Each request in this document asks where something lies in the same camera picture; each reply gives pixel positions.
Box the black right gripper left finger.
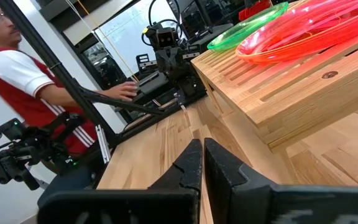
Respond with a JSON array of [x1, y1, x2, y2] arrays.
[[37, 138, 204, 224]]

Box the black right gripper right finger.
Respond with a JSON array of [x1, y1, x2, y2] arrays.
[[203, 138, 358, 224]]

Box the translucent green plastic plate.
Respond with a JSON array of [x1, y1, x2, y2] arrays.
[[206, 1, 290, 53]]

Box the translucent pink plastic plate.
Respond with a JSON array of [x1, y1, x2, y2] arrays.
[[236, 12, 358, 65], [235, 0, 358, 65]]

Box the wooden slatted shelf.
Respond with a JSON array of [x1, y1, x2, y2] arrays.
[[190, 0, 358, 185]]

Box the whiteboard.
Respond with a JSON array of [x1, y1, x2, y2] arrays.
[[94, 0, 180, 78]]

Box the red storage bins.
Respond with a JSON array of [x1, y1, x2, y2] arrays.
[[237, 0, 273, 22]]

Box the person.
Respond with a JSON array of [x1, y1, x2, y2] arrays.
[[0, 0, 139, 175]]

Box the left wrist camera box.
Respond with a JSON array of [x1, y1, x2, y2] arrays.
[[155, 27, 176, 48]]

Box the yellow cable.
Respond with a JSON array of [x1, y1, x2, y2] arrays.
[[76, 0, 139, 82]]

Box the silver aluminium bracket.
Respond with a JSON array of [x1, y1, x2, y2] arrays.
[[94, 124, 112, 164]]

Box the black metal rig frame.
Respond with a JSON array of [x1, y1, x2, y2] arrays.
[[0, 0, 208, 150]]

